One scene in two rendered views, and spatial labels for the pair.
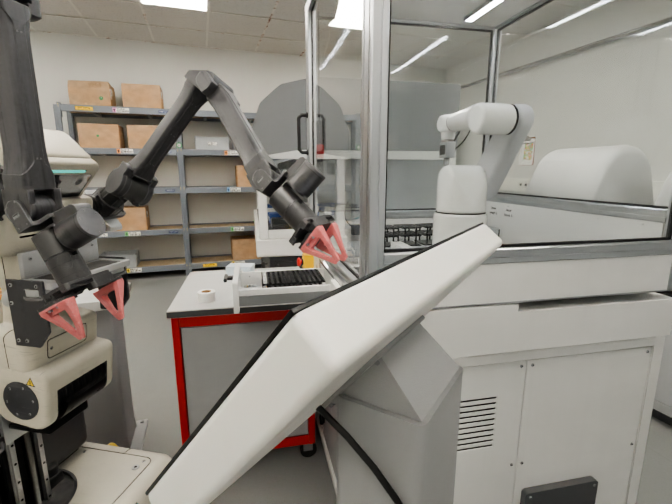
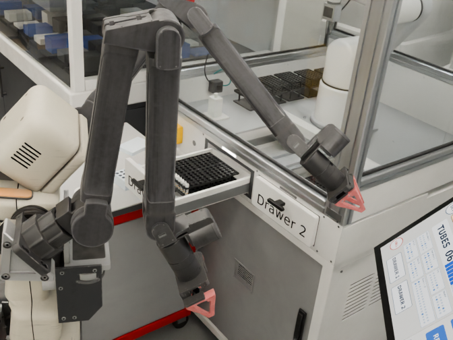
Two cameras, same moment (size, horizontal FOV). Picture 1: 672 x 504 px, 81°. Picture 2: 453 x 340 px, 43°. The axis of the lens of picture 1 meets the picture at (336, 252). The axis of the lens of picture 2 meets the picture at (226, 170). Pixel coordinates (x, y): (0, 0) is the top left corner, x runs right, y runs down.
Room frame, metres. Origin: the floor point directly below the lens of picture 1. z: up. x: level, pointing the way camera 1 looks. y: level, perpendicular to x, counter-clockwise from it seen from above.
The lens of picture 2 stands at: (-0.17, 0.89, 1.87)
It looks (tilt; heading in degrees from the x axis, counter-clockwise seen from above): 29 degrees down; 332
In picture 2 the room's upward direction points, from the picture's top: 6 degrees clockwise
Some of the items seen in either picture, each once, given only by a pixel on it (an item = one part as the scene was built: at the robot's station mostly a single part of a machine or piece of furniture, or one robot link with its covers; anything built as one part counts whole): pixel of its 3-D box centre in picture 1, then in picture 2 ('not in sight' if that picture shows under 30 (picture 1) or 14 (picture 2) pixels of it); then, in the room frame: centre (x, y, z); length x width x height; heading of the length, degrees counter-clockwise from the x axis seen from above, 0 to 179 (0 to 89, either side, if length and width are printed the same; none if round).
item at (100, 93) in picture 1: (92, 96); not in sight; (4.69, 2.74, 2.11); 0.41 x 0.33 x 0.29; 109
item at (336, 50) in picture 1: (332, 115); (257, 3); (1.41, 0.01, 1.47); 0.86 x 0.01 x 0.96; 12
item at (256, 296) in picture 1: (294, 285); (199, 177); (1.42, 0.16, 0.86); 0.40 x 0.26 x 0.06; 102
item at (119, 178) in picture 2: not in sight; (132, 177); (1.63, 0.34, 0.78); 0.12 x 0.08 x 0.04; 110
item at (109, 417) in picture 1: (100, 372); not in sight; (1.65, 1.08, 0.38); 0.30 x 0.30 x 0.76; 19
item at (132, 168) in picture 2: (237, 286); (147, 189); (1.38, 0.36, 0.87); 0.29 x 0.02 x 0.11; 12
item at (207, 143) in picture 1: (212, 144); not in sight; (5.07, 1.55, 1.61); 0.40 x 0.30 x 0.17; 109
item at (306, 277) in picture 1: (292, 284); (197, 177); (1.42, 0.16, 0.87); 0.22 x 0.18 x 0.06; 102
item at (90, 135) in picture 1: (102, 137); not in sight; (4.70, 2.69, 1.66); 0.41 x 0.32 x 0.28; 109
